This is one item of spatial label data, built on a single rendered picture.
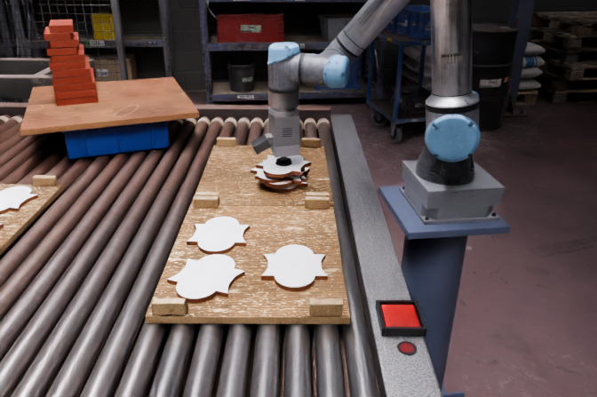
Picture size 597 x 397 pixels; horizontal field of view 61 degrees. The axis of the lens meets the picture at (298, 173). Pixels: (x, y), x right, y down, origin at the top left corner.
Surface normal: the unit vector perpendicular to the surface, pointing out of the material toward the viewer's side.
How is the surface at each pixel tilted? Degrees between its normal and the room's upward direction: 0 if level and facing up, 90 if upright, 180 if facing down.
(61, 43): 90
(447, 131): 97
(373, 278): 0
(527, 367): 0
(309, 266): 0
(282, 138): 90
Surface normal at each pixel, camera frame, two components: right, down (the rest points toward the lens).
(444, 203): 0.14, 0.40
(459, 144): -0.25, 0.51
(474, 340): 0.01, -0.91
